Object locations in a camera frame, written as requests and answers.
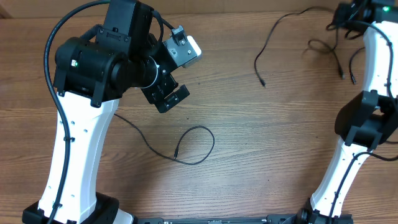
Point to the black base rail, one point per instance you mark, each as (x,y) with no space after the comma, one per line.
(270,219)

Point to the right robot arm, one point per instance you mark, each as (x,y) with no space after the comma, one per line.
(369,119)

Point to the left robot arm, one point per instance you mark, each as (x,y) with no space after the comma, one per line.
(92,73)

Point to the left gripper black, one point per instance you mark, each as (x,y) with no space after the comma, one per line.
(158,97)

